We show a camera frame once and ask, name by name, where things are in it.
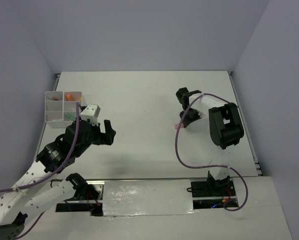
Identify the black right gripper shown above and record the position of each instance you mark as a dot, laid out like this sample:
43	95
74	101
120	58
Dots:
186	122

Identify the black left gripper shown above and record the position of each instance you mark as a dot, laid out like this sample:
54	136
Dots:
110	132

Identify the pink correction tape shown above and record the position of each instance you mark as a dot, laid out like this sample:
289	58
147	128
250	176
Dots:
177	125

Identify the orange grey utility knife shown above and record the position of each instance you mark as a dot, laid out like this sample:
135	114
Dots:
69	97

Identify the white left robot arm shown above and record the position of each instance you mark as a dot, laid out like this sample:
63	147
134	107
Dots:
22	202

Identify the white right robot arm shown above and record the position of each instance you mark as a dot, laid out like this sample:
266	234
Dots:
225	130

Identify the white compartment box left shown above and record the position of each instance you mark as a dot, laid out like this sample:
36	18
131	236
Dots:
53	110

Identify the white taped cover panel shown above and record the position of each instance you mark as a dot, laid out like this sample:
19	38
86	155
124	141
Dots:
147	198

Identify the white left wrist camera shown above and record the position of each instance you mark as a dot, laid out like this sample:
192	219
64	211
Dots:
90	114

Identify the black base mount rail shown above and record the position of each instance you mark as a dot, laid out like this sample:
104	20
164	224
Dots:
203	198

